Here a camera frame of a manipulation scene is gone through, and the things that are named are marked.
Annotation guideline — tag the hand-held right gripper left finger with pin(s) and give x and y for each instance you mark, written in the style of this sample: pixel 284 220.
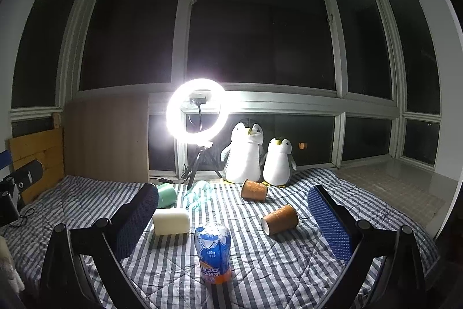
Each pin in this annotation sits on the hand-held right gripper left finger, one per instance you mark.
pixel 133 222

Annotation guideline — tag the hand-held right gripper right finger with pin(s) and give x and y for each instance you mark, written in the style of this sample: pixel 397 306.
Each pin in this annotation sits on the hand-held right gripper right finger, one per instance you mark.
pixel 330 224

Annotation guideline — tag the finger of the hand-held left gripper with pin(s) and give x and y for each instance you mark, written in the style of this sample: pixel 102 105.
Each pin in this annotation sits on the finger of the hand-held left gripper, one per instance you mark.
pixel 30 178
pixel 8 204

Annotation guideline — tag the brown paper cup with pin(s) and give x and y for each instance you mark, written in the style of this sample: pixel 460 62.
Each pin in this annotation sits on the brown paper cup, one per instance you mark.
pixel 280 220
pixel 254 190

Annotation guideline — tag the green cup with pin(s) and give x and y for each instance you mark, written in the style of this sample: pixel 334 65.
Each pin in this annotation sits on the green cup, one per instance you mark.
pixel 167 195

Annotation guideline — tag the wooden headboard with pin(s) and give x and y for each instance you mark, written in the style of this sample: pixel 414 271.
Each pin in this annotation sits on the wooden headboard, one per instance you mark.
pixel 36 149

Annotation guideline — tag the cream rounded box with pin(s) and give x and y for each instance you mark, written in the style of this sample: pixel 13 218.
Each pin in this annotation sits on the cream rounded box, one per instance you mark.
pixel 171 222

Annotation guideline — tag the white fluffy cloth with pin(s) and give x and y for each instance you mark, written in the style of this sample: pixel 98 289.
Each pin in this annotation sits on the white fluffy cloth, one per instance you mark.
pixel 8 269

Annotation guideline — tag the clear crumpled plastic wrapper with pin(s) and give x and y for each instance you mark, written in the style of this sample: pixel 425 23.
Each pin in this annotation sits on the clear crumpled plastic wrapper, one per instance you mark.
pixel 198 195

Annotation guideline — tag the small penguin plush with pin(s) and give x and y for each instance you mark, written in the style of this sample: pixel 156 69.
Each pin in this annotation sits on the small penguin plush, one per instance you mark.
pixel 278 166

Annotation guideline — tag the blue orange snack bag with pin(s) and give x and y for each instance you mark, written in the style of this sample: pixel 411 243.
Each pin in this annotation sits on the blue orange snack bag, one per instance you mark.
pixel 213 251

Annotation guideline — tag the black tripod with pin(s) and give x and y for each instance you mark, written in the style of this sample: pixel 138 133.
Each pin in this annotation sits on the black tripod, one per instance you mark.
pixel 197 164

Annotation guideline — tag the striped blanket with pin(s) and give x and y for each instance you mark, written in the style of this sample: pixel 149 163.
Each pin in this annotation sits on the striped blanket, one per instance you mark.
pixel 253 265

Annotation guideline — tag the beige wooden panel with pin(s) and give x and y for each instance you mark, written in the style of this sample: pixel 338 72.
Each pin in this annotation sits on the beige wooden panel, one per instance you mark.
pixel 108 135

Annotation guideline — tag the large penguin plush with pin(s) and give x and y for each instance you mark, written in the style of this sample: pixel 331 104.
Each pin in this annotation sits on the large penguin plush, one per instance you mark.
pixel 241 158

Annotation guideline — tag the black phone holder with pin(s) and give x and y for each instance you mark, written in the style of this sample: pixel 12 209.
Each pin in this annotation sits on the black phone holder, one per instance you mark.
pixel 198 101

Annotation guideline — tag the white framed window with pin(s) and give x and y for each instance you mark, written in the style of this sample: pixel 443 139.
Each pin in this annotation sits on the white framed window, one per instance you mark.
pixel 260 23

